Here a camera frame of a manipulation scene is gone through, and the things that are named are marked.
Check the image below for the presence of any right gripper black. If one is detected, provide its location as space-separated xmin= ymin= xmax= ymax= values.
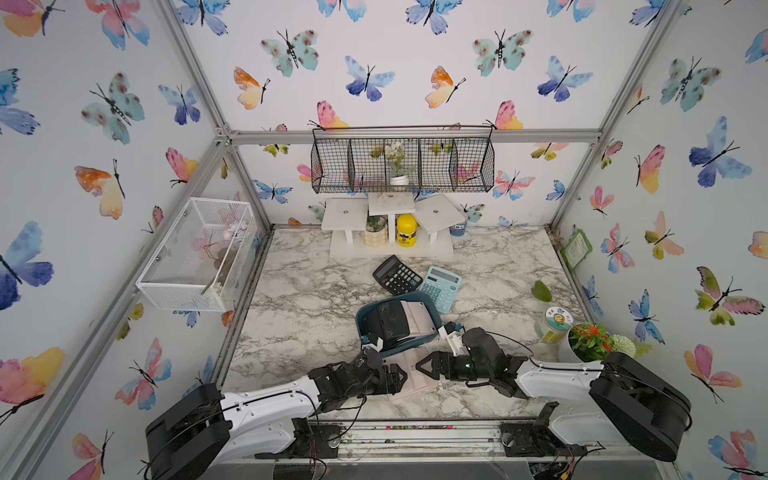
xmin=411 ymin=351 xmax=490 ymax=381

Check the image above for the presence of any black calculator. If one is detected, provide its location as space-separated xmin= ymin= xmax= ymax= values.
xmin=373 ymin=255 xmax=423 ymax=296
xmin=368 ymin=300 xmax=411 ymax=348

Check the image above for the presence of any pink calculator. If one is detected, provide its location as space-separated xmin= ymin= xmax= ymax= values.
xmin=383 ymin=346 xmax=438 ymax=402
xmin=401 ymin=301 xmax=437 ymax=338

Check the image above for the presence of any dark teal storage tray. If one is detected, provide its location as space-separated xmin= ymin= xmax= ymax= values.
xmin=355 ymin=291 xmax=443 ymax=357

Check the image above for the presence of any light blue calculator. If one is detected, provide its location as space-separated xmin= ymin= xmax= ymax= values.
xmin=419 ymin=266 xmax=462 ymax=314

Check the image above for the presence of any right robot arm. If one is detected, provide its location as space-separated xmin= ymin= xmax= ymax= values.
xmin=415 ymin=328 xmax=693 ymax=462

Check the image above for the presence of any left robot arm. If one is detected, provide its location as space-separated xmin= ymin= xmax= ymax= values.
xmin=142 ymin=349 xmax=408 ymax=479

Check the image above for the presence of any round sticker roll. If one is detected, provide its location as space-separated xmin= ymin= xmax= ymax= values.
xmin=534 ymin=306 xmax=574 ymax=344

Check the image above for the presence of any flower bouquet pot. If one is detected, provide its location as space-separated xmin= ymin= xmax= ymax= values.
xmin=558 ymin=323 xmax=637 ymax=363

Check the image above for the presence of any blue can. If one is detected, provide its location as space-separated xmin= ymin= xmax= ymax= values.
xmin=449 ymin=221 xmax=468 ymax=237

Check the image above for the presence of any cream bubble plant pot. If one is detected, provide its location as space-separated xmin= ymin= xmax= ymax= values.
xmin=363 ymin=215 xmax=388 ymax=248

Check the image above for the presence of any white wooden riser shelf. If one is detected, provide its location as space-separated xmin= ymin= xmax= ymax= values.
xmin=321 ymin=192 xmax=467 ymax=259

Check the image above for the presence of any green framed card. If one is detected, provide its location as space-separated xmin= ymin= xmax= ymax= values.
xmin=561 ymin=229 xmax=593 ymax=270

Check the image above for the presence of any yellow plastic jar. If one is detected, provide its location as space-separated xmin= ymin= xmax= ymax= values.
xmin=396 ymin=214 xmax=419 ymax=248

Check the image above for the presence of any small white flower pot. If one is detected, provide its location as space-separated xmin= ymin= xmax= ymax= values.
xmin=384 ymin=141 xmax=410 ymax=187

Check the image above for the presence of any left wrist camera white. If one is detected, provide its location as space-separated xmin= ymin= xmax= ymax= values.
xmin=360 ymin=334 xmax=384 ymax=354

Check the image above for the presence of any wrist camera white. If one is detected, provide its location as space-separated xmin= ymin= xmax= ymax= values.
xmin=360 ymin=334 xmax=384 ymax=354
xmin=438 ymin=322 xmax=468 ymax=357

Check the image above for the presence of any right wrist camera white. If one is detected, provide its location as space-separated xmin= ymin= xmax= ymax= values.
xmin=438 ymin=322 xmax=468 ymax=357

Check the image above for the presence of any aluminium front rail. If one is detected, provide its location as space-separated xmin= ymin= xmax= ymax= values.
xmin=317 ymin=413 xmax=635 ymax=459

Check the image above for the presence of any white mesh wall basket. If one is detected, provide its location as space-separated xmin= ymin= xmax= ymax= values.
xmin=136 ymin=197 xmax=258 ymax=313

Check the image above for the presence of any black wire wall basket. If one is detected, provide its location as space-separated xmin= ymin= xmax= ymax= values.
xmin=310 ymin=126 xmax=496 ymax=196

